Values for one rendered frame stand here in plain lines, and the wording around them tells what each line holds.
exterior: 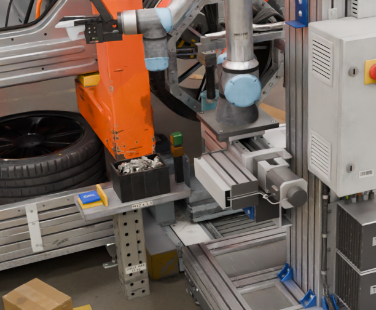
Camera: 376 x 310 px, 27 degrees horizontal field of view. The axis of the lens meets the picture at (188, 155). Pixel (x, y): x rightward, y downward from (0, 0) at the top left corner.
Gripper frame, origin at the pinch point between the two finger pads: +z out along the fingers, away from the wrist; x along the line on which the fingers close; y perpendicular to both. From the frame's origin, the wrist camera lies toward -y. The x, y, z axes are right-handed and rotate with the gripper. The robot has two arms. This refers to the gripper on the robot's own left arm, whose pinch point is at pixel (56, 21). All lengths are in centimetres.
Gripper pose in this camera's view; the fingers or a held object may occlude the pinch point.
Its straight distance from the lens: 243.0
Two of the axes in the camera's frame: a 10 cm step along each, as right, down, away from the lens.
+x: -0.7, -2.8, 9.6
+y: 0.7, 9.5, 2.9
